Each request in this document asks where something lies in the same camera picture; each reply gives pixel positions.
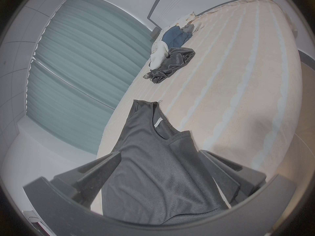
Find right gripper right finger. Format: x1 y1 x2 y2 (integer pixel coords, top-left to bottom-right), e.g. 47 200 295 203
198 149 268 205

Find white printed pillow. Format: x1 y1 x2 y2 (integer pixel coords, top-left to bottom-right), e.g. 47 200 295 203
175 12 196 27

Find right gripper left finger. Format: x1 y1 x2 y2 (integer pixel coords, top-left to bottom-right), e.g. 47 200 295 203
51 151 123 204

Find blue-green curtain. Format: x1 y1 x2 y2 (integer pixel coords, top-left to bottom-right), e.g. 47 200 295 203
33 0 158 110
25 60 116 156

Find black T-shirt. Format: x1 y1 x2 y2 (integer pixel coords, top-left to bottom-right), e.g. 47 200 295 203
101 99 237 226

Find bed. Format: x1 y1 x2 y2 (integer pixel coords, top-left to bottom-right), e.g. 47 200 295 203
90 0 315 211

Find pile of clothes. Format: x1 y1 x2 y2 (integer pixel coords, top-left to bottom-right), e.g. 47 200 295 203
143 25 206 84

